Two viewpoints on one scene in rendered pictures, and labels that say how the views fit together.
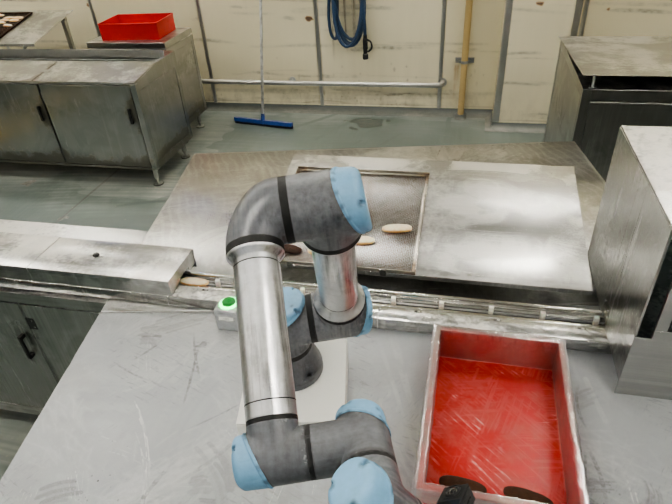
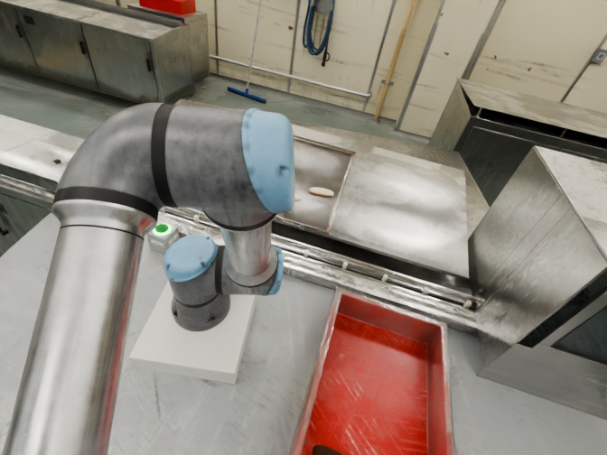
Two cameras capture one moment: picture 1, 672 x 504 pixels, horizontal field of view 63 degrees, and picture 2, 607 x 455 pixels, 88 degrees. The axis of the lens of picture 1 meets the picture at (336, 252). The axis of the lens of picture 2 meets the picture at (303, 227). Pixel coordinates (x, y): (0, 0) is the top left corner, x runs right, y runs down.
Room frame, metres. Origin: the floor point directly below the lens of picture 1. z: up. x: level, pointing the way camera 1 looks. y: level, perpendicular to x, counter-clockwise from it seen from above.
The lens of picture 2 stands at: (0.49, -0.05, 1.65)
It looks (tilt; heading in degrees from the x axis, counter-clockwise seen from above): 41 degrees down; 354
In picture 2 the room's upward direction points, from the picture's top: 12 degrees clockwise
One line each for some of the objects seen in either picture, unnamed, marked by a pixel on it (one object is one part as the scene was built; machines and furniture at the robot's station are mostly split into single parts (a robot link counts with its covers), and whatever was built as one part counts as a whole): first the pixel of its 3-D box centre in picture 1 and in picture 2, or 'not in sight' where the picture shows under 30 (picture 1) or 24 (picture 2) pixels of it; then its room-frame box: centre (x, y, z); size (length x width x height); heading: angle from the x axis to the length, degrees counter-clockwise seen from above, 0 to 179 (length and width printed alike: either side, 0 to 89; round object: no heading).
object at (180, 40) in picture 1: (152, 86); (172, 50); (4.83, 1.51, 0.44); 0.70 x 0.55 x 0.87; 75
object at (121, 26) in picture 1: (137, 26); (167, 2); (4.83, 1.51, 0.93); 0.51 x 0.36 x 0.13; 79
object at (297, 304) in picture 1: (285, 320); (196, 267); (0.97, 0.13, 1.05); 0.13 x 0.12 x 0.14; 94
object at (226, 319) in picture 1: (232, 316); (164, 240); (1.24, 0.32, 0.84); 0.08 x 0.08 x 0.11; 75
